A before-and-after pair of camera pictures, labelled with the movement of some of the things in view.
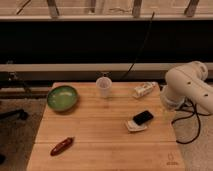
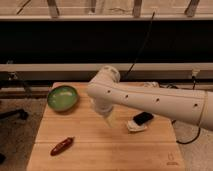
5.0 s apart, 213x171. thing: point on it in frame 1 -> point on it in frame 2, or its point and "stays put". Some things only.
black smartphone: [142, 117] stays put
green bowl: [62, 98] stays put
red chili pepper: [62, 146] stays put
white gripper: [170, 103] -> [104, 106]
